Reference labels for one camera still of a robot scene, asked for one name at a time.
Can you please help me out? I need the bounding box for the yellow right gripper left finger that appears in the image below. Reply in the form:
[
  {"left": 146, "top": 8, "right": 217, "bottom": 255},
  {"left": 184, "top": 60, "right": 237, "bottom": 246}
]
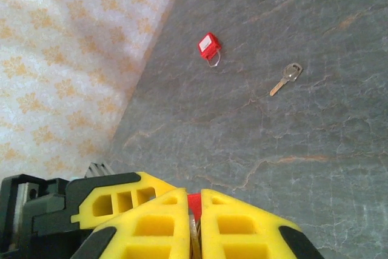
[{"left": 70, "top": 187, "right": 192, "bottom": 259}]

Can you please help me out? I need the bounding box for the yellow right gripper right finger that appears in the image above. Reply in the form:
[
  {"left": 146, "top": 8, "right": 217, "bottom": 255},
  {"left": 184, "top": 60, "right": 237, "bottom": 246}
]
[{"left": 200, "top": 188, "right": 326, "bottom": 259}]

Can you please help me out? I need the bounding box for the small metal key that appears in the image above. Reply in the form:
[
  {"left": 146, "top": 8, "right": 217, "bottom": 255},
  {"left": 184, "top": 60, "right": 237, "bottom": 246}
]
[
  {"left": 189, "top": 215, "right": 202, "bottom": 259},
  {"left": 269, "top": 62, "right": 304, "bottom": 97}
]

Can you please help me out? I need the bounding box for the red safety padlock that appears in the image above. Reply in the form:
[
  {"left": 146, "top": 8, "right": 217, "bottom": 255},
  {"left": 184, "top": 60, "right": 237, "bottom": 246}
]
[
  {"left": 187, "top": 193, "right": 202, "bottom": 217},
  {"left": 197, "top": 32, "right": 224, "bottom": 69}
]

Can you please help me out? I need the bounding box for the floral patterned curtain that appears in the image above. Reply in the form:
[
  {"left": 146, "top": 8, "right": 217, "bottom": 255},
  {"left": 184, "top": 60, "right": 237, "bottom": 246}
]
[{"left": 0, "top": 0, "right": 189, "bottom": 181}]

